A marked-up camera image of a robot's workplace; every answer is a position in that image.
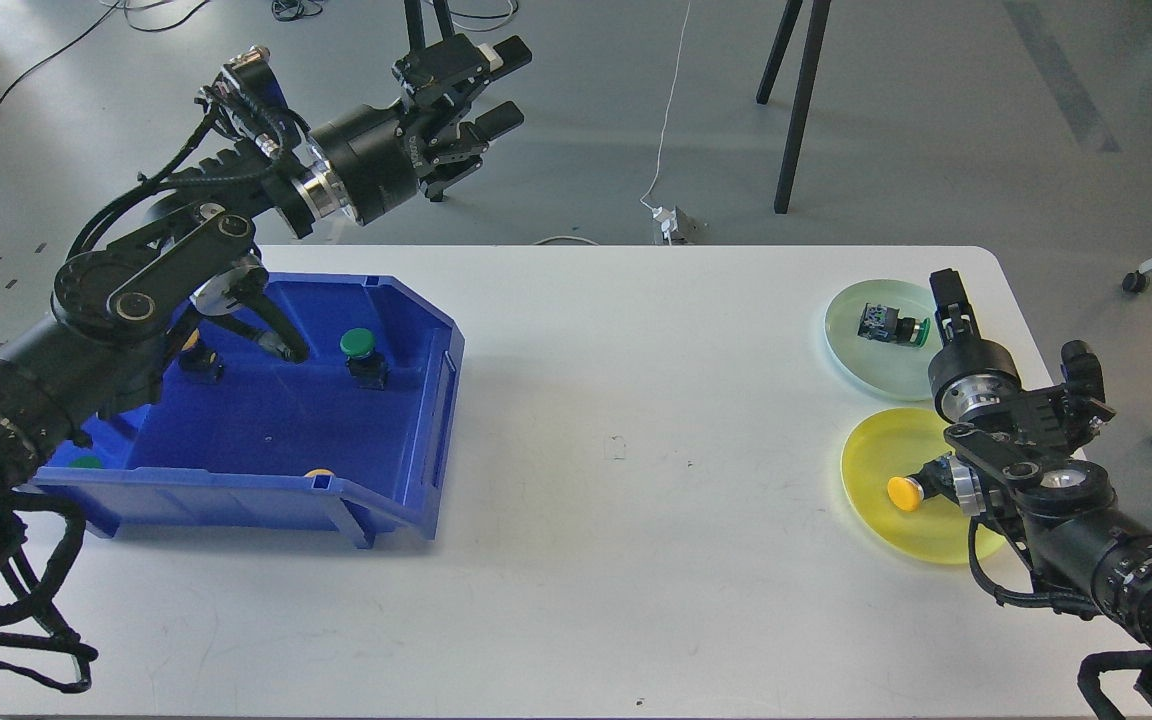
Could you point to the green button front corner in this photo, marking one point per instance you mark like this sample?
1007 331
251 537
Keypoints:
86 462

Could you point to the yellow plate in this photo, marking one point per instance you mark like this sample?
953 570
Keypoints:
894 443

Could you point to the blue plastic bin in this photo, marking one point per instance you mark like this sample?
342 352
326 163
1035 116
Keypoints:
235 454

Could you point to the black stand leg right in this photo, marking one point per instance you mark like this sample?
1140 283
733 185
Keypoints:
816 27

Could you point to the green push button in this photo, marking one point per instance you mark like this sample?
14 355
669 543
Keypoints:
885 324
364 361

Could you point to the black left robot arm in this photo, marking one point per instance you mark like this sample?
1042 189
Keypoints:
179 249

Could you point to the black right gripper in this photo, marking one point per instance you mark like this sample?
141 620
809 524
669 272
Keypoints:
968 373

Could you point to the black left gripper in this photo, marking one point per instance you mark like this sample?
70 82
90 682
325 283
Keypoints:
370 160

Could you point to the light green plate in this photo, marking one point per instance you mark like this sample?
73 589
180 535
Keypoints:
899 373

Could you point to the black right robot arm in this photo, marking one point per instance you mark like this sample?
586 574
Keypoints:
1045 531

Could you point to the yellow push button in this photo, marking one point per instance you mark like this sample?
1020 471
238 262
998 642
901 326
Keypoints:
201 364
911 490

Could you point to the yellow push button back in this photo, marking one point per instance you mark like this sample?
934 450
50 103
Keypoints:
201 364

